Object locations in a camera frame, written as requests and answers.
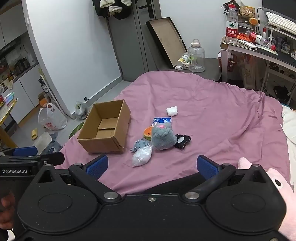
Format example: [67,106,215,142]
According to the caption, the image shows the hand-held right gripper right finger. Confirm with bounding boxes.
[183,155,270,202]

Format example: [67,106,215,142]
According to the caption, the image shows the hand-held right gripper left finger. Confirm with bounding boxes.
[35,155,122,202]

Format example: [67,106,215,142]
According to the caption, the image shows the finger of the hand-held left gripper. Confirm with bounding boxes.
[39,152,65,166]
[13,147,38,156]

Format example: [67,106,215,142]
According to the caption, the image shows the brown cardboard box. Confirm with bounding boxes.
[77,100,131,154]

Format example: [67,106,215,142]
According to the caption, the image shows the black lace pouch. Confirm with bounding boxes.
[174,134,192,149]

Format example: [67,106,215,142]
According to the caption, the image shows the clear bag of white stuffing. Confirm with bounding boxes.
[132,146,153,167]

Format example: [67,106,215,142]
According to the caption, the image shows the blue denim elephant plush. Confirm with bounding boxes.
[130,138,152,153]

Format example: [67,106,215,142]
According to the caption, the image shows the grey plush toy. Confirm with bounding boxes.
[151,123,178,151]

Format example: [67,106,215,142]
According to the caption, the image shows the blue tissue pack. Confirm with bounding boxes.
[153,117,172,127]

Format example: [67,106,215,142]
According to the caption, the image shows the person's left hand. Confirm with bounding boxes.
[0,192,16,230]

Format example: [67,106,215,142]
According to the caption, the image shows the white flat tray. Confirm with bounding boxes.
[31,132,52,156]

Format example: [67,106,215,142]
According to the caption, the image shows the yellow table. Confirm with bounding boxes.
[0,102,19,149]

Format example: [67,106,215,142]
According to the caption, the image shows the green leaf floor mat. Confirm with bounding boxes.
[69,122,85,139]

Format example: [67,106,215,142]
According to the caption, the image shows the white plastic bag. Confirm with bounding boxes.
[38,103,67,131]

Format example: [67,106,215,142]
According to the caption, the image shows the stack of colourful books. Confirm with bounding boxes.
[3,91,18,108]

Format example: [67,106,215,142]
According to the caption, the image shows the orange cardboard box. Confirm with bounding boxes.
[38,93,51,107]

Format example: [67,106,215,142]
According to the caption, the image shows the grey plastic bag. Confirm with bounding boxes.
[74,101,89,120]

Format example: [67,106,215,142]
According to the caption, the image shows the pink bed sheet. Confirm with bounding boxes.
[54,71,296,195]

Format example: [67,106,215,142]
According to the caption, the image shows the white kitchen cabinet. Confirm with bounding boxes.
[0,62,45,127]

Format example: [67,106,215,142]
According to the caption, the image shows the white metal rack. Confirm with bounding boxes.
[38,74,70,118]

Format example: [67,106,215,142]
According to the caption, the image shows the black spray bottle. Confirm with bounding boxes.
[39,79,50,93]

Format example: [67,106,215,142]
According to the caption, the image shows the pink plush toy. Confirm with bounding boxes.
[238,157,296,241]

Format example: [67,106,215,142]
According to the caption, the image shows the white pillow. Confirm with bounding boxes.
[281,105,296,163]

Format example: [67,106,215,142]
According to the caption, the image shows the beige tote bag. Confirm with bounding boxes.
[240,58,262,90]

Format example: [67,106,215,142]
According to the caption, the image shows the red storage basket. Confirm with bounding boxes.
[217,52,234,72]

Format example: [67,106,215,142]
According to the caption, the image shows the clear water jug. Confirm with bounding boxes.
[188,40,205,73]

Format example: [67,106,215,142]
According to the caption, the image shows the grey door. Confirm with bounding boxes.
[105,0,162,81]

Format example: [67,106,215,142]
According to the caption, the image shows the white remote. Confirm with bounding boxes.
[237,39,258,49]

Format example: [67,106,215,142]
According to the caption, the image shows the white-framed black desk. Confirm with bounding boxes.
[220,36,296,93]

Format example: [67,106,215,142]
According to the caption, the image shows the black-edged flat cardboard tray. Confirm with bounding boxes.
[146,17,188,69]

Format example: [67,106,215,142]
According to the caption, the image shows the lying red-label bottle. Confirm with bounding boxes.
[246,30,277,50]

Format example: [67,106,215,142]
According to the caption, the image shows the upright red-label water bottle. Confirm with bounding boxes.
[226,3,238,44]

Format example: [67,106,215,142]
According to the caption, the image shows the desk drawer organizer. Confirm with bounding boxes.
[237,20,257,34]

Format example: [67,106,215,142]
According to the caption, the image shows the white monitor riser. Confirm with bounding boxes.
[264,24,296,47]

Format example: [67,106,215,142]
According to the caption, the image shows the hanging dark jackets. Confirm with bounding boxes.
[92,0,134,20]

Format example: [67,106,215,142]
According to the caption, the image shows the woven basket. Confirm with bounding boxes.
[239,6,255,16]

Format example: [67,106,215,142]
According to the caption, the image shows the white keyboard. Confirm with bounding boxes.
[266,11,296,35]

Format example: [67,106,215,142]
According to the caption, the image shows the black monitor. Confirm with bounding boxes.
[262,0,296,19]

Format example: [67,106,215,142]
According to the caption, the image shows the black door handle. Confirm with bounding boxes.
[140,0,154,18]

